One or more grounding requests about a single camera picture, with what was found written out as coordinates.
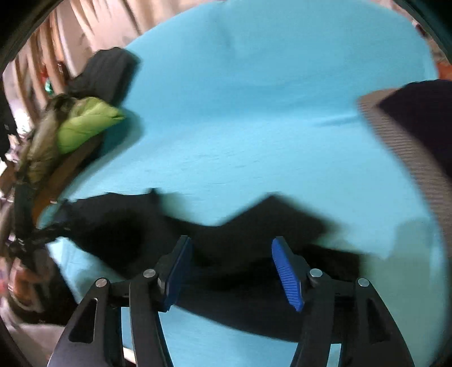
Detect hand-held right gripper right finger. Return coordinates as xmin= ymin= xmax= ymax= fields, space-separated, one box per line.
xmin=271 ymin=236 xmax=415 ymax=367

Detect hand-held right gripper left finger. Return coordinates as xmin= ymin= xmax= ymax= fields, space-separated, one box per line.
xmin=47 ymin=235 xmax=194 ymax=367

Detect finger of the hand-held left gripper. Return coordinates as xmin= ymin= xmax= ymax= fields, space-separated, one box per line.
xmin=33 ymin=203 xmax=73 ymax=244

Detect black pants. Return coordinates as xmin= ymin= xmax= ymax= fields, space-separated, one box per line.
xmin=46 ymin=189 xmax=364 ymax=344

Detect wooden chair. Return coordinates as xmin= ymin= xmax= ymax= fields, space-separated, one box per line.
xmin=32 ymin=136 xmax=103 ymax=219

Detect olive green jacket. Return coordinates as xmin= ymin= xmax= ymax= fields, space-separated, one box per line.
xmin=16 ymin=93 xmax=76 ymax=184

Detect turquoise blanket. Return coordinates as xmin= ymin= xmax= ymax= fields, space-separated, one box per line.
xmin=37 ymin=0 xmax=449 ymax=367

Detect black jacket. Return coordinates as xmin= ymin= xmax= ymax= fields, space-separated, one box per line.
xmin=67 ymin=47 xmax=140 ymax=106

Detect beige striped cloth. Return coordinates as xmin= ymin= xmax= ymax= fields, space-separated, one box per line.
xmin=357 ymin=88 xmax=452 ymax=255

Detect dark purple cloth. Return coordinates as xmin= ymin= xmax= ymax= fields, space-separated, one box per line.
xmin=378 ymin=79 xmax=452 ymax=184

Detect wooden slatted frame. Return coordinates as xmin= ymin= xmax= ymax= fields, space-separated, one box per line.
xmin=0 ymin=0 xmax=94 ymax=142

